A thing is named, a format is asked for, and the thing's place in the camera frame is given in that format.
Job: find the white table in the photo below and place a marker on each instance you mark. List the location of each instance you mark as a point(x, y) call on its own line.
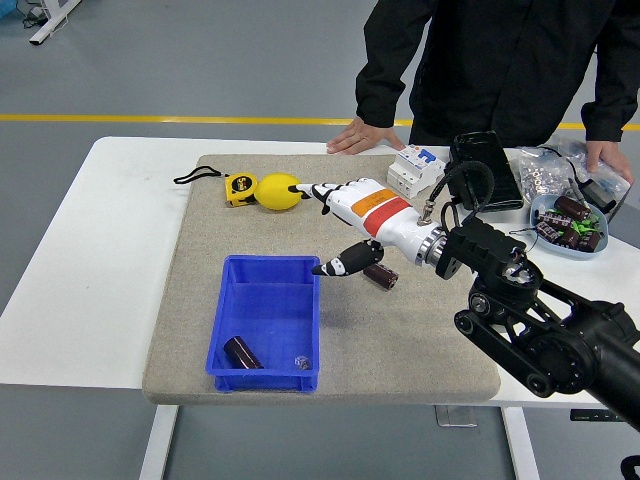
point(100, 250)

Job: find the blue background object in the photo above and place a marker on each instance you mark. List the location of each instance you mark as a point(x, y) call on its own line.
point(6, 7)

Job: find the small clear plastic piece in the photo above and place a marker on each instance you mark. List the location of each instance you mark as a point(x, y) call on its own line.
point(302, 362)

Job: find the short dark brown battery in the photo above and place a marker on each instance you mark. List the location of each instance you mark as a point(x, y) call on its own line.
point(383, 277)

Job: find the clear bag of metal nuts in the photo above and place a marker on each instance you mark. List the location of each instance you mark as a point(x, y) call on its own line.
point(540, 175)

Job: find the clear bag of blue parts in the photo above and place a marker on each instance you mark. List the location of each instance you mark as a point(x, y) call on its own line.
point(607, 182)

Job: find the grey-brown mat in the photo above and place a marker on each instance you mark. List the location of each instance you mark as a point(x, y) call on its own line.
point(350, 325)

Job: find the black power adapter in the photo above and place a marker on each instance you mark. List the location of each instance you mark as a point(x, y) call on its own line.
point(600, 194)

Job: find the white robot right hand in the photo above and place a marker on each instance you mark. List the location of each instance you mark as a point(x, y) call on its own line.
point(380, 215)

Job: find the person's left hand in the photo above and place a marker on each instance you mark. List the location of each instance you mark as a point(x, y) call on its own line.
point(607, 155)

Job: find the yellow lemon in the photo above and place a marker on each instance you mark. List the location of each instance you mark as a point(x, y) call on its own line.
point(272, 192)

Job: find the person's right hand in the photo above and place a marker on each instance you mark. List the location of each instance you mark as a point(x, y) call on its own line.
point(360, 137)

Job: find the light blue bowl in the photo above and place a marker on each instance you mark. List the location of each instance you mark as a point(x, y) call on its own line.
point(575, 252)

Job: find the long dark brown battery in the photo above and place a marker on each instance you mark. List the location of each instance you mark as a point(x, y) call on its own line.
point(242, 352)

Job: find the grey metal table bracket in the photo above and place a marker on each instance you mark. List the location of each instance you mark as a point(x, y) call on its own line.
point(455, 416)

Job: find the blue plastic box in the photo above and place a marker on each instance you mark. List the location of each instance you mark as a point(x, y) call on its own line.
point(265, 310)

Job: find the white circuit breaker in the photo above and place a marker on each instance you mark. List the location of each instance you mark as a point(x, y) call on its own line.
point(410, 170)

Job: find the black table control panel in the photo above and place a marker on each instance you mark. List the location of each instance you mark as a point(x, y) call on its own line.
point(595, 415)

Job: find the black case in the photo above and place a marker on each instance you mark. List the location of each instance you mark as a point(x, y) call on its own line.
point(480, 147)

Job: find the white background table foot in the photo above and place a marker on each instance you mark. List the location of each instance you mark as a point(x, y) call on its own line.
point(50, 25)

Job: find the white table leg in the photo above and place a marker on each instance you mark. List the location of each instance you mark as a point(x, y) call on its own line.
point(520, 445)
point(157, 445)

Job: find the green plastic pieces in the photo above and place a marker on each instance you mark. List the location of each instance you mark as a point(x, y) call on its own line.
point(582, 226)

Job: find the person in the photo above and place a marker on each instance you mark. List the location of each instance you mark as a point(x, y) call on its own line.
point(500, 65)

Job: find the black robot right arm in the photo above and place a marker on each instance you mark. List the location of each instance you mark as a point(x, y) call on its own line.
point(500, 250)

